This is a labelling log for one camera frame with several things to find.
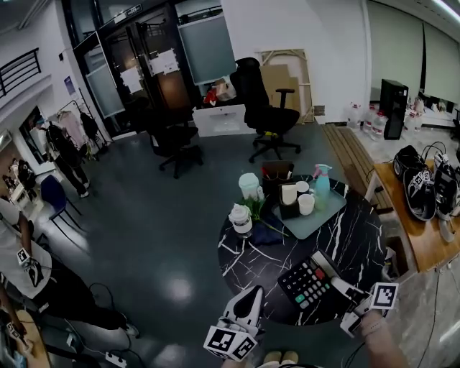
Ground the black calculator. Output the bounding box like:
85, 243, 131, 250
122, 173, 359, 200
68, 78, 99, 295
277, 249, 346, 312

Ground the dark blue cloth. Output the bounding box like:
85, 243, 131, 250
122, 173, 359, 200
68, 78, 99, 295
247, 223, 285, 248

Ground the brown pen holder box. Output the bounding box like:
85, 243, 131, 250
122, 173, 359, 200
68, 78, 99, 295
261, 160, 296, 196

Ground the black coat rack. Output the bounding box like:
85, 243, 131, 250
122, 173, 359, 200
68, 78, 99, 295
56, 87, 113, 162

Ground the wooden desk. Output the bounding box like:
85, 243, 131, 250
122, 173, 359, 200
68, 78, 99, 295
372, 159, 460, 275

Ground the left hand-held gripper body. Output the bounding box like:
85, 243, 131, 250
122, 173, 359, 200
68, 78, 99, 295
203, 285, 265, 362

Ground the white labelled bottle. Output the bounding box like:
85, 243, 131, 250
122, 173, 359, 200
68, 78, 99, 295
228, 203, 254, 239

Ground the white roller blind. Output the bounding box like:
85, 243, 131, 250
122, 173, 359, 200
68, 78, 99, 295
366, 0, 460, 102

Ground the wooden slat bench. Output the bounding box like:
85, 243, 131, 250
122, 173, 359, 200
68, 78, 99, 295
320, 122, 395, 213

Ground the teal spray bottle pink nozzle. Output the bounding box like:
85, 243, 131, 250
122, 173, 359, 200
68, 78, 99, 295
312, 163, 333, 212

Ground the black and white gripper device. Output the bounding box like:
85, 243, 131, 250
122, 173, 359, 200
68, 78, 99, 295
402, 166, 438, 222
432, 152, 460, 221

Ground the open cardboard box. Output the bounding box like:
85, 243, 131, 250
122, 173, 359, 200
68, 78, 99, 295
383, 234, 411, 282

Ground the small cardboard box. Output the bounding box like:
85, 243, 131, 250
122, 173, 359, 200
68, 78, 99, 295
215, 78, 237, 103

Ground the teal tray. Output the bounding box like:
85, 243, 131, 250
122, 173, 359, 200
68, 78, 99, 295
272, 182, 348, 241

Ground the green artificial plant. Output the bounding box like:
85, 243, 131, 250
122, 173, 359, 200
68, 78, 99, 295
239, 195, 289, 239

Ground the round wooden table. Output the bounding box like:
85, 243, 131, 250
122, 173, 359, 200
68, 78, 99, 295
13, 310, 52, 368

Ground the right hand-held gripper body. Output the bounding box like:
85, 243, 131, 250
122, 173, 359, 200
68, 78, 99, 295
339, 282, 400, 339

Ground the cardboard sheet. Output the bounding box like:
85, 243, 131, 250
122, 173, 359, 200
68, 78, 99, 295
259, 63, 301, 113

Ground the black wall railing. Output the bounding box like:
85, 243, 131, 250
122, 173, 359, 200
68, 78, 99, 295
0, 47, 41, 98

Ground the long ceiling light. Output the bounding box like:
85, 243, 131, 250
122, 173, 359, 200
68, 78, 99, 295
432, 0, 460, 16

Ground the white paper notice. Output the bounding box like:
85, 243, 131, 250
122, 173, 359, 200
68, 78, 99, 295
119, 65, 144, 96
148, 48, 180, 76

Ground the black high-back office chair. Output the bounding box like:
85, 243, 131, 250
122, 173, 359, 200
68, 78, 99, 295
229, 57, 303, 165

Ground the person's right forearm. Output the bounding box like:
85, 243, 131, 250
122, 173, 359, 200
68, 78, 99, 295
353, 310, 408, 368

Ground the wooden canvas frame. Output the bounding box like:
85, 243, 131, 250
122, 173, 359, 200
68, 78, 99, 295
259, 48, 315, 125

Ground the round black marble table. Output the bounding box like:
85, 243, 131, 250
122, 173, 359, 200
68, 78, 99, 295
217, 174, 387, 326

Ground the clear water bottle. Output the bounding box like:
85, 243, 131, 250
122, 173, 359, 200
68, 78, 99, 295
346, 101, 362, 129
362, 105, 377, 133
371, 111, 387, 142

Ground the blue chair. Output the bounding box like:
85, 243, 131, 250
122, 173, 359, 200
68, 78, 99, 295
40, 174, 84, 231

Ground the white box in dark holder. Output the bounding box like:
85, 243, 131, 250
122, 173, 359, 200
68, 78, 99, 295
277, 182, 301, 221

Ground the white power strip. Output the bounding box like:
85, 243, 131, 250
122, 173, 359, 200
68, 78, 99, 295
104, 351, 129, 368

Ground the black bag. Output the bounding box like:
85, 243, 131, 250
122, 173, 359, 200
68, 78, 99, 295
392, 144, 426, 178

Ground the black mesh office chair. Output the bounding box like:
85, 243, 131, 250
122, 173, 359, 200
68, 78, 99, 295
450, 106, 460, 142

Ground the black floor cable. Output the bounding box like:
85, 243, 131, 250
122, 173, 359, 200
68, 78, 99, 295
87, 282, 145, 368

